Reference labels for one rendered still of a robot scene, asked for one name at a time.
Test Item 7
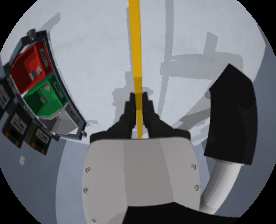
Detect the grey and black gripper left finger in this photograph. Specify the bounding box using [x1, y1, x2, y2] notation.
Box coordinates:
[90, 92, 136, 143]

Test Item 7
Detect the yellow bar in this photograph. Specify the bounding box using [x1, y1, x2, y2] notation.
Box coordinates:
[129, 0, 142, 139]

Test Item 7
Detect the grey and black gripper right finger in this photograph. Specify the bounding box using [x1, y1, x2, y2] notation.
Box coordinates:
[142, 92, 191, 141]

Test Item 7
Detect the dark grey metal shelf rack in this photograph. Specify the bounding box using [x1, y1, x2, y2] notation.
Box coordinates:
[0, 28, 87, 142]

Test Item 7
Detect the red bin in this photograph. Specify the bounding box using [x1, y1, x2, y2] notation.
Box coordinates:
[10, 41, 53, 95]

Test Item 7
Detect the grey open bin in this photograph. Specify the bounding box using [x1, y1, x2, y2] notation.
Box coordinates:
[38, 102, 81, 135]

